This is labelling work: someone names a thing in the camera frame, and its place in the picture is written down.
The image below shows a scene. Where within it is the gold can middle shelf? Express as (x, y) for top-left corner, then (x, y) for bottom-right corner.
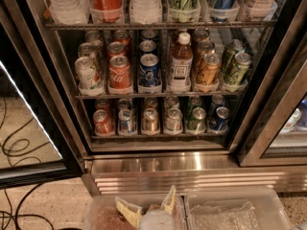
(196, 53), (222, 85)

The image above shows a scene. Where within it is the red cola can bottom shelf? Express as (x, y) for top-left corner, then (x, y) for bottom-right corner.
(93, 109), (113, 135)

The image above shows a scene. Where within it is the right clear plastic bin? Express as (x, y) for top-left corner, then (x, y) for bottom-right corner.
(184, 186), (292, 230)

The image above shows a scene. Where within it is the left clear plastic bin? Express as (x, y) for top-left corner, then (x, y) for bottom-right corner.
(83, 194), (188, 230)

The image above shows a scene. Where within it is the Red Bull can top shelf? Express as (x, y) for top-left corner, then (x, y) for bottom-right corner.
(209, 0), (235, 22)

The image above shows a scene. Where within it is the clear plastic bin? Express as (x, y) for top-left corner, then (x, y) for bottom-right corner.
(83, 194), (188, 230)
(184, 186), (292, 230)

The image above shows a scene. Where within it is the brown tea bottle white cap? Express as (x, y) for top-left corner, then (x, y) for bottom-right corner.
(168, 33), (193, 87)

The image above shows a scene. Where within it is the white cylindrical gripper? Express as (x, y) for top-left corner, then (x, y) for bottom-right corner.
(115, 185), (177, 230)

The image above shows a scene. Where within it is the open fridge glass door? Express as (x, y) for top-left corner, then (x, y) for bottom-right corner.
(0, 16), (83, 189)

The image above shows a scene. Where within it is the blue Pepsi can middle shelf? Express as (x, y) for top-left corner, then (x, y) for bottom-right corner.
(139, 54), (159, 87)

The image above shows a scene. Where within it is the silver green 7up can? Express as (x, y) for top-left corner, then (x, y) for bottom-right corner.
(165, 108), (182, 132)

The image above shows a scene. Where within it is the black floor cable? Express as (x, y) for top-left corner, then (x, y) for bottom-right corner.
(0, 96), (56, 230)

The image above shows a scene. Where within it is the stainless steel fridge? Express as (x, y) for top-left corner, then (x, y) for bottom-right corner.
(0, 0), (307, 197)

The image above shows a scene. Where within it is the red Coca-Cola can top shelf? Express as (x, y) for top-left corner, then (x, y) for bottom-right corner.
(90, 0), (123, 22)

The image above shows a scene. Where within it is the green can bottom shelf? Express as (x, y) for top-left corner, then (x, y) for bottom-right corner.
(187, 107), (206, 133)

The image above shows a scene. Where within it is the green can middle shelf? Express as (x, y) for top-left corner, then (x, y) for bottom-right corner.
(224, 53), (251, 85)

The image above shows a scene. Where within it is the white diet can middle shelf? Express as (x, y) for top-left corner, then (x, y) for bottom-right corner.
(75, 57), (102, 90)

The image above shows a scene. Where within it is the bronze can bottom shelf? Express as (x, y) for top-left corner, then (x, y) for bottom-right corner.
(142, 108), (159, 131)

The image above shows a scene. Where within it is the green can top shelf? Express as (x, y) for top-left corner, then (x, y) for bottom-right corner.
(168, 0), (200, 22)

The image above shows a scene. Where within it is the clear water bottle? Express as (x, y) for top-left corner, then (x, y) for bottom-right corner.
(130, 0), (162, 24)
(49, 0), (90, 25)

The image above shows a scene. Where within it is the clear water bottle top middle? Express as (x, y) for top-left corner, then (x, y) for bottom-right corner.
(130, 0), (162, 24)

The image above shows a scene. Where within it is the green can shelf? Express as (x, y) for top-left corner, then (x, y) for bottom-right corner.
(187, 107), (206, 133)
(168, 0), (200, 22)
(224, 53), (251, 85)

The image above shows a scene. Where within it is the red Coca-Cola can middle shelf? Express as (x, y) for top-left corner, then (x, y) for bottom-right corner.
(108, 56), (131, 89)

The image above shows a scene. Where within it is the red coca-cola can shelf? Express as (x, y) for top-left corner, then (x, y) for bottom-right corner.
(90, 0), (123, 22)
(108, 56), (131, 89)

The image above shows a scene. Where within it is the blue white can bottom shelf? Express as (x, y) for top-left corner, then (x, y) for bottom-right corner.
(118, 108), (135, 135)

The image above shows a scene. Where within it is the clear water bottle top left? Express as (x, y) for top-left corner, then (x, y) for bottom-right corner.
(49, 0), (90, 25)

